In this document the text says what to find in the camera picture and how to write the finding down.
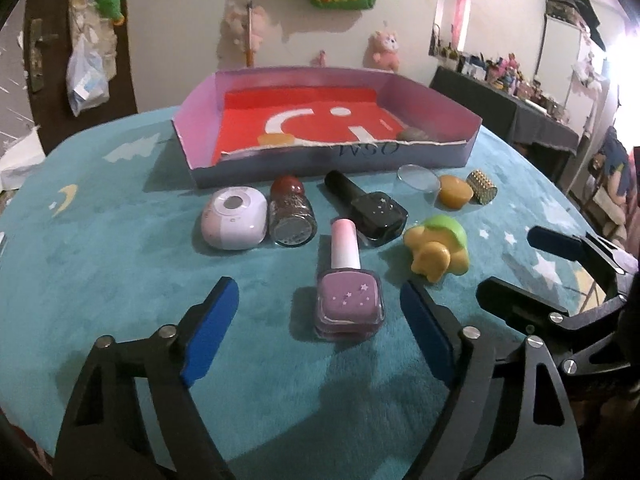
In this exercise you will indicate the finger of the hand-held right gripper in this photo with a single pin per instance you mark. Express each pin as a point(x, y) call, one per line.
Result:
point(555, 243)
point(515, 305)

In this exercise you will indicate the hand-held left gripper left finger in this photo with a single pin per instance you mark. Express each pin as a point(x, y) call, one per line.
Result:
point(210, 332)

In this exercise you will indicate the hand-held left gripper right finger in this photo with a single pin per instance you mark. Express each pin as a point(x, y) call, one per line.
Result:
point(425, 340)

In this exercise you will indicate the pink nail polish bottle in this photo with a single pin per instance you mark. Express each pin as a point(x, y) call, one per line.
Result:
point(349, 300)

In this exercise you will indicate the gold studded cylinder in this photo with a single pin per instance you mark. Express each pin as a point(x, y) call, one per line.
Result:
point(482, 187)

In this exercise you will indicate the green and yellow toy figure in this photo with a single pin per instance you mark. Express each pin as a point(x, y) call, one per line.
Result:
point(440, 247)

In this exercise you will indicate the yellow round plastic capsule half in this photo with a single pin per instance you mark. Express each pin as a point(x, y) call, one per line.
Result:
point(454, 192)

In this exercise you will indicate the white rounded plastic case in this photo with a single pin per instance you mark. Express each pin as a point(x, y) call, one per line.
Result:
point(232, 220)

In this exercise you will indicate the glitter nail polish red cap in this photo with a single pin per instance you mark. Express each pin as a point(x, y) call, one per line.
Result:
point(292, 215)

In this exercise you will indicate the clear round lid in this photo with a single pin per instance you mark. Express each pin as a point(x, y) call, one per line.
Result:
point(417, 177)

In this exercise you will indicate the purple cardboard box red lining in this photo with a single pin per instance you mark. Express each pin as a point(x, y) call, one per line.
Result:
point(250, 170)

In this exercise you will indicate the black nail polish bottle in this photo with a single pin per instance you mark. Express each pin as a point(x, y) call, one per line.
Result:
point(375, 215)

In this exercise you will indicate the dark side table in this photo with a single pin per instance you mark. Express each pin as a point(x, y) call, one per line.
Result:
point(500, 110)

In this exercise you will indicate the row of small bottles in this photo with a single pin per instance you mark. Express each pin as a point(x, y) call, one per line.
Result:
point(500, 72)

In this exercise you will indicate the white standing board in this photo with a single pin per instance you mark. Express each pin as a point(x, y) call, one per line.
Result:
point(560, 45)

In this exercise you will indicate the black garment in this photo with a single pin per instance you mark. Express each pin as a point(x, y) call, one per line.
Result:
point(590, 15)

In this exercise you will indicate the white paper sheet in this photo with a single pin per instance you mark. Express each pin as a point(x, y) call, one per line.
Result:
point(22, 160)

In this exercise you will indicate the pink plush toy with horns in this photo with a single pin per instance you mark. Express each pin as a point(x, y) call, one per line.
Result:
point(386, 50)

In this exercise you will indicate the clear plastic bag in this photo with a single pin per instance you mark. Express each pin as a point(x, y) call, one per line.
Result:
point(87, 77)

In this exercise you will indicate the mop with orange grip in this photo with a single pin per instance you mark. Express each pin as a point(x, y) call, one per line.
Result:
point(249, 25)

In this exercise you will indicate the grey starred sheet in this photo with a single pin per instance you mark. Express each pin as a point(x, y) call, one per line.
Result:
point(15, 90)

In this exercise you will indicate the pale pink plush toy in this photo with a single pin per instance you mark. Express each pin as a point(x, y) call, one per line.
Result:
point(259, 25)

